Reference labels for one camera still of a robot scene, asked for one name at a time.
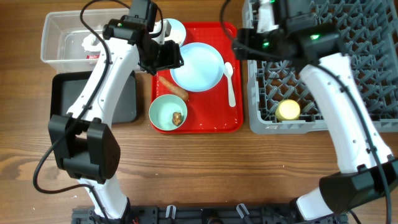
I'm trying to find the light blue plate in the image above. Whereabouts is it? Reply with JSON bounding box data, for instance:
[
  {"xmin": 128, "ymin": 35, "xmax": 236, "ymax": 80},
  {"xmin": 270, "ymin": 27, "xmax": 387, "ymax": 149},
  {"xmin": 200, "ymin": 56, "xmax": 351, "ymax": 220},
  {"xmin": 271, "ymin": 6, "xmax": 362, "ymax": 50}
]
[{"xmin": 170, "ymin": 42, "xmax": 224, "ymax": 92}]

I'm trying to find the yellow plastic cup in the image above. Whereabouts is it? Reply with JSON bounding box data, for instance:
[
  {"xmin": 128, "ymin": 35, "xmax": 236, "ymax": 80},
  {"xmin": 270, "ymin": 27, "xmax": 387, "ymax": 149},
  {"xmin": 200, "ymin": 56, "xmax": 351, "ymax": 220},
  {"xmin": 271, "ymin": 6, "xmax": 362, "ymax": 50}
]
[{"xmin": 275, "ymin": 100, "xmax": 301, "ymax": 121}]

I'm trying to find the red snack wrapper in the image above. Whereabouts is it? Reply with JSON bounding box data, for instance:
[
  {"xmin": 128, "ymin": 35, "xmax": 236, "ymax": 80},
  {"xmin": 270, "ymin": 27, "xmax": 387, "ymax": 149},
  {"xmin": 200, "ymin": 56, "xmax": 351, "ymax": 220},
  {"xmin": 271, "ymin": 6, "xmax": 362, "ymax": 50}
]
[{"xmin": 86, "ymin": 54, "xmax": 100, "ymax": 60}]

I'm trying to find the black plastic bin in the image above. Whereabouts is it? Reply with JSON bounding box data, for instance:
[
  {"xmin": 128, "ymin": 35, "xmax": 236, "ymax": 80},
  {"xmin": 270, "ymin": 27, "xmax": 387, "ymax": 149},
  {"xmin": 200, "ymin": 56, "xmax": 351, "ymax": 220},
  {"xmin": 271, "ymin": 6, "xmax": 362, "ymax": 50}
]
[{"xmin": 50, "ymin": 71, "xmax": 137, "ymax": 124}]

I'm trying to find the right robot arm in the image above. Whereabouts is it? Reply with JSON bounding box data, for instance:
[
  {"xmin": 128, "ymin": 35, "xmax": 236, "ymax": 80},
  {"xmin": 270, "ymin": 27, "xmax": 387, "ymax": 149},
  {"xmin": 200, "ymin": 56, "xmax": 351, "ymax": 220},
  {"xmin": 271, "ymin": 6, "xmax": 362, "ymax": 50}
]
[{"xmin": 232, "ymin": 1, "xmax": 397, "ymax": 223}]

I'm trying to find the grey dishwasher rack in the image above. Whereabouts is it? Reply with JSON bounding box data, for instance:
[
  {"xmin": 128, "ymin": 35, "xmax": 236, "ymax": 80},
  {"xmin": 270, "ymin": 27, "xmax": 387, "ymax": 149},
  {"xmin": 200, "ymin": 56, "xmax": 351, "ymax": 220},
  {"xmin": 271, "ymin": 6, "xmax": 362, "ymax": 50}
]
[{"xmin": 247, "ymin": 1, "xmax": 397, "ymax": 134}]

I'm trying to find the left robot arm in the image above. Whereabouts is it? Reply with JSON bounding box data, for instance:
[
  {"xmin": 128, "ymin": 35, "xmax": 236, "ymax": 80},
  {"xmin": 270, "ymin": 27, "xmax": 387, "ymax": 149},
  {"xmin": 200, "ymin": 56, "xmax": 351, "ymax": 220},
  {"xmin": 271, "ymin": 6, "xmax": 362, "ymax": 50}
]
[{"xmin": 48, "ymin": 1, "xmax": 184, "ymax": 223}]

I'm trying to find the orange carrot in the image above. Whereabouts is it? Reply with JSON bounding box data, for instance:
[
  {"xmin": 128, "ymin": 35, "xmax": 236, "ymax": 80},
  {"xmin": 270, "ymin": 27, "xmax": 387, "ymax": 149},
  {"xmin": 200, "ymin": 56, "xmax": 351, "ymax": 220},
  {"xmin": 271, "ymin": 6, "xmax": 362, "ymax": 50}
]
[{"xmin": 159, "ymin": 77, "xmax": 189, "ymax": 101}]

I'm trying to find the mint green bowl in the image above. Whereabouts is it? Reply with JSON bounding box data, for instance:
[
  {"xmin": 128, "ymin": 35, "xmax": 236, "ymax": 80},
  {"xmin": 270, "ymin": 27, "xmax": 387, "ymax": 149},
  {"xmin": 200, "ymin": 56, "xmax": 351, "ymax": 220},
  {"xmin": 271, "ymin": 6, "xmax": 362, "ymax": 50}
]
[{"xmin": 149, "ymin": 94, "xmax": 188, "ymax": 131}]

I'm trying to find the red serving tray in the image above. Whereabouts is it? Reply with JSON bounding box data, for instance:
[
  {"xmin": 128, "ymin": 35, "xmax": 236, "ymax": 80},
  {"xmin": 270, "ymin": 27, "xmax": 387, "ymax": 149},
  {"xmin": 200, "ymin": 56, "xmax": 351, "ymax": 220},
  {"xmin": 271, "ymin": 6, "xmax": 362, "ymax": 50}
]
[{"xmin": 152, "ymin": 22, "xmax": 243, "ymax": 134}]

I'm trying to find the brown food scrap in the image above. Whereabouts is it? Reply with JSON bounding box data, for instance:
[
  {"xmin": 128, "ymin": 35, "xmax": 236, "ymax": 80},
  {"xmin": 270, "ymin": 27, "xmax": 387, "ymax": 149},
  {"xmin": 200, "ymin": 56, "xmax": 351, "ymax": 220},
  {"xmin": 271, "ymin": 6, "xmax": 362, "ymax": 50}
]
[{"xmin": 172, "ymin": 112, "xmax": 183, "ymax": 126}]

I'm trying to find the light blue rice bowl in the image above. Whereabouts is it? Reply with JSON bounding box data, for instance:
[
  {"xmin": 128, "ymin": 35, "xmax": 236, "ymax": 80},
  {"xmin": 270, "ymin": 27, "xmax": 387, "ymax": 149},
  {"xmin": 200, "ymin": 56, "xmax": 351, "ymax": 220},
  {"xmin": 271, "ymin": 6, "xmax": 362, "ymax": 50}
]
[{"xmin": 165, "ymin": 18, "xmax": 187, "ymax": 47}]

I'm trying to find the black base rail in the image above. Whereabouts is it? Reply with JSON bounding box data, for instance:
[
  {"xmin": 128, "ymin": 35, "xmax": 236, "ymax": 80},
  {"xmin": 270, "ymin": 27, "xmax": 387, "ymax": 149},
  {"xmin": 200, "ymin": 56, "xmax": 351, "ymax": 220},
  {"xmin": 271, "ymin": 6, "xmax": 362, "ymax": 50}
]
[{"xmin": 72, "ymin": 203, "xmax": 348, "ymax": 224}]

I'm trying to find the white plastic spoon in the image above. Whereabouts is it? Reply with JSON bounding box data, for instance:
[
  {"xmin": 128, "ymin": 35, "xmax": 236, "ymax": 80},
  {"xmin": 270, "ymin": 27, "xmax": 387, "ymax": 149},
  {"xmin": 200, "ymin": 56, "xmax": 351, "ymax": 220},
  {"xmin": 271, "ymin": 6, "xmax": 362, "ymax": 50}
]
[{"xmin": 224, "ymin": 62, "xmax": 236, "ymax": 108}]

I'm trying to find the clear plastic bin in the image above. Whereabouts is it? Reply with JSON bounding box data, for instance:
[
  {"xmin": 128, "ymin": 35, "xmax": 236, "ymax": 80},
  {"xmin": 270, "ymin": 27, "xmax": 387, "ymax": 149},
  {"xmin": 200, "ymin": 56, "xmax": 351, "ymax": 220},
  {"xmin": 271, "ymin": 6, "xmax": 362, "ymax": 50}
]
[{"xmin": 40, "ymin": 8, "xmax": 129, "ymax": 74}]

